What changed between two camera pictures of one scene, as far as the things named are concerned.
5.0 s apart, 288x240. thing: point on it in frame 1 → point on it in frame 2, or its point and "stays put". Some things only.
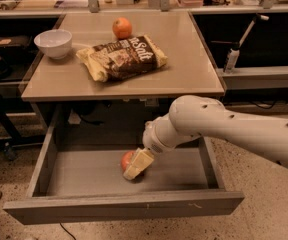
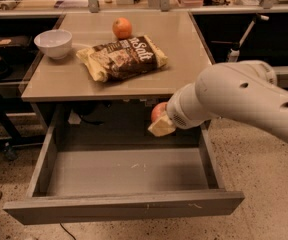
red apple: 126,159 → 158,110
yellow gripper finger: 140,161 → 162,126
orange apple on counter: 122,28 stays put
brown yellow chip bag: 122,59 stays put
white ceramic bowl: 54,42 stays put
